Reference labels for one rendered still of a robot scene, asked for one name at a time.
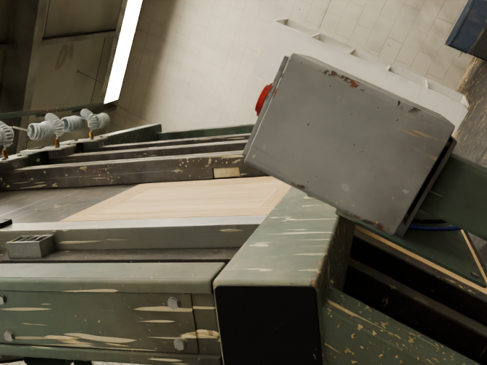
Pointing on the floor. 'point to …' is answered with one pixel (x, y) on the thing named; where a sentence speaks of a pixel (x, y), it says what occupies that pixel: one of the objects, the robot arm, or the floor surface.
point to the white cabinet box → (356, 67)
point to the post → (460, 195)
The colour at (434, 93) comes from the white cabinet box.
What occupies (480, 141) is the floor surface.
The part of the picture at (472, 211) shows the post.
